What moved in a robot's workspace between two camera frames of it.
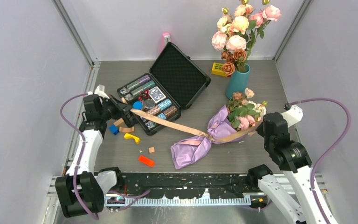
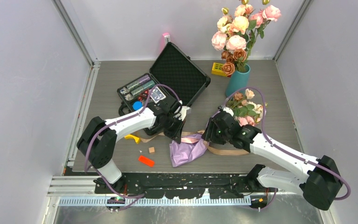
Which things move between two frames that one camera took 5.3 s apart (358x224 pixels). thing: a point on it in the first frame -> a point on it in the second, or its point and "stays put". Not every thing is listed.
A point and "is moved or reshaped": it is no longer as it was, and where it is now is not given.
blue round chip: [138, 105] stays put
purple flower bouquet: [241, 117] stays put
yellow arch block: [136, 139] stays put
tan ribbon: [193, 132] is moved or reshaped
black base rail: [186, 185] stays put
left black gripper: [121, 108] -> [180, 124]
